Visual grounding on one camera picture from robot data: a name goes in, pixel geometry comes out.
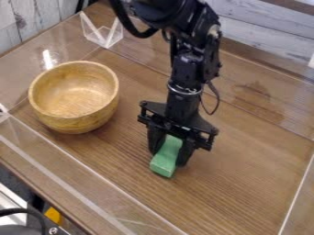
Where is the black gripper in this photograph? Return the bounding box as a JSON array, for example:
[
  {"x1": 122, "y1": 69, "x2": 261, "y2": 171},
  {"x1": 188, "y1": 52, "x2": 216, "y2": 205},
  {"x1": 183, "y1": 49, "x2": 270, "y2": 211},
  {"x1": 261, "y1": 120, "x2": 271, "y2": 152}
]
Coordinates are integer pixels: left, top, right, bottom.
[{"x1": 138, "y1": 84, "x2": 218, "y2": 167}]

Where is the green rectangular block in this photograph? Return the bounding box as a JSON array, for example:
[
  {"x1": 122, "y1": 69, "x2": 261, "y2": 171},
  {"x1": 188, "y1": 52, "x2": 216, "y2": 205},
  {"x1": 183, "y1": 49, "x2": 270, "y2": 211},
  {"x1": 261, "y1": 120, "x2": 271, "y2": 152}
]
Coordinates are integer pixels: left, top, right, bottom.
[{"x1": 150, "y1": 135, "x2": 183, "y2": 178}]

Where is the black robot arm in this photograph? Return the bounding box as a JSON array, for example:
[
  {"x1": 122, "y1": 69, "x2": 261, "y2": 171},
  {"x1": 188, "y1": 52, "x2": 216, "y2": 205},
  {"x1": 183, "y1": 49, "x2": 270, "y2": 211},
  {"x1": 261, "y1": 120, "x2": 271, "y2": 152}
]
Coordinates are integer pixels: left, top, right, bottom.
[{"x1": 108, "y1": 0, "x2": 222, "y2": 166}]

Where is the brown wooden bowl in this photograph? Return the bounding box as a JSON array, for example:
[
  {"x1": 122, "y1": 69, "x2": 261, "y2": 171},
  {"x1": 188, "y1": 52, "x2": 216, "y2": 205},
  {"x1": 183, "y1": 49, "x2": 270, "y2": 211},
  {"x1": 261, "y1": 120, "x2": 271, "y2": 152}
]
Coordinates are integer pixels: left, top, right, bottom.
[{"x1": 28, "y1": 61, "x2": 119, "y2": 134}]

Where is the yellow button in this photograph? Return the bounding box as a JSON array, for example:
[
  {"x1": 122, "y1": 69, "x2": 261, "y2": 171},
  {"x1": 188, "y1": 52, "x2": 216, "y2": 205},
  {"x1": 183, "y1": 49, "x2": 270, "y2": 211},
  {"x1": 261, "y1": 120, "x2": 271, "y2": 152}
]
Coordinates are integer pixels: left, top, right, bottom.
[{"x1": 44, "y1": 207, "x2": 63, "y2": 225}]

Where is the clear acrylic tray wall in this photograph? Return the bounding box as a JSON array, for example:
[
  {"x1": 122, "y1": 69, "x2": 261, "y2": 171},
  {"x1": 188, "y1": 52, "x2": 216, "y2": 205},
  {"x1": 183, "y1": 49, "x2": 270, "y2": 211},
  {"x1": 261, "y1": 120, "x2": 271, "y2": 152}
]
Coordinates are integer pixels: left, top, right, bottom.
[{"x1": 0, "y1": 104, "x2": 187, "y2": 235}]

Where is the clear acrylic corner bracket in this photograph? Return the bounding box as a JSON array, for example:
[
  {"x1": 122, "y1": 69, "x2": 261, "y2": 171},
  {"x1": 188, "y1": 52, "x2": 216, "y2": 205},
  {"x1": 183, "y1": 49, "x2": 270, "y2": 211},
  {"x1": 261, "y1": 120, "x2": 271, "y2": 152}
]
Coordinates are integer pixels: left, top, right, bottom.
[{"x1": 79, "y1": 12, "x2": 124, "y2": 49}]

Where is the black cable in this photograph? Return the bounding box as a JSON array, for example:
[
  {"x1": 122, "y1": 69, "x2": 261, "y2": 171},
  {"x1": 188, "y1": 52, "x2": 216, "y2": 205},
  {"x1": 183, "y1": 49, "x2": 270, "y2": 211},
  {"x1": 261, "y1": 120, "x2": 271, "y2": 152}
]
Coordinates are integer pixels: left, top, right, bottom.
[{"x1": 0, "y1": 207, "x2": 48, "y2": 235}]

